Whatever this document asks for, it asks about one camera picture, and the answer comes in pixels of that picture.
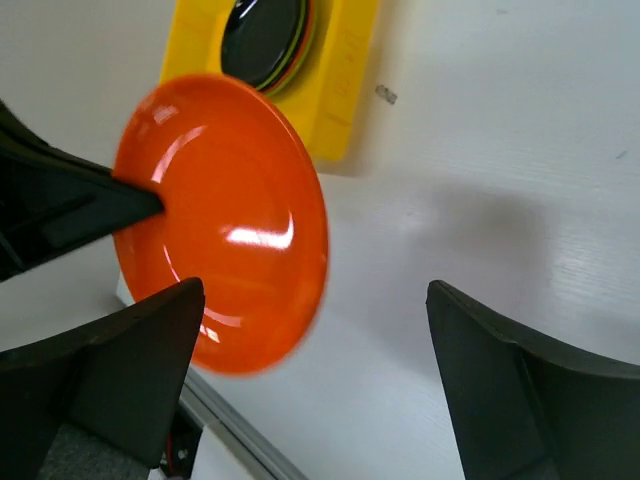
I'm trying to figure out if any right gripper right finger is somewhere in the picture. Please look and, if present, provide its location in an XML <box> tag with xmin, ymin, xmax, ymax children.
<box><xmin>426</xmin><ymin>280</ymin><xmax>639</xmax><ymax>479</ymax></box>

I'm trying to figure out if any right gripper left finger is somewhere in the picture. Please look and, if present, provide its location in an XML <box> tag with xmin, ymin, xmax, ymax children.
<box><xmin>1</xmin><ymin>278</ymin><xmax>205</xmax><ymax>479</ymax></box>

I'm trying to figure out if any orange plate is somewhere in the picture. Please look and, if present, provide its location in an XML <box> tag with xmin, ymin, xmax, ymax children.
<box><xmin>113</xmin><ymin>74</ymin><xmax>329</xmax><ymax>376</ymax></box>
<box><xmin>263</xmin><ymin>0</ymin><xmax>318</xmax><ymax>96</ymax></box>

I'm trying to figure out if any aluminium rail front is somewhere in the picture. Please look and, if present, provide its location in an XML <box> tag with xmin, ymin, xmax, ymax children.
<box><xmin>180</xmin><ymin>367</ymin><xmax>306</xmax><ymax>480</ymax></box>

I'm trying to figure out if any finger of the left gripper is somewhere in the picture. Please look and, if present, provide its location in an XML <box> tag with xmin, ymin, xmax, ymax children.
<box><xmin>1</xmin><ymin>104</ymin><xmax>164</xmax><ymax>281</ymax></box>

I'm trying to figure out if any green plate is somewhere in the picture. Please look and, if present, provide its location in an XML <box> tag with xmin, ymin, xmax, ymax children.
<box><xmin>256</xmin><ymin>0</ymin><xmax>311</xmax><ymax>92</ymax></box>

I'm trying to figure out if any yellow plastic bin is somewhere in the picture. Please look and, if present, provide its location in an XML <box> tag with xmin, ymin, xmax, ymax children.
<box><xmin>159</xmin><ymin>1</ymin><xmax>379</xmax><ymax>161</ymax></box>

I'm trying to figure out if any black plate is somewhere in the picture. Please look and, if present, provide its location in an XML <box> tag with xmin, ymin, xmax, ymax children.
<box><xmin>220</xmin><ymin>0</ymin><xmax>307</xmax><ymax>89</ymax></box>

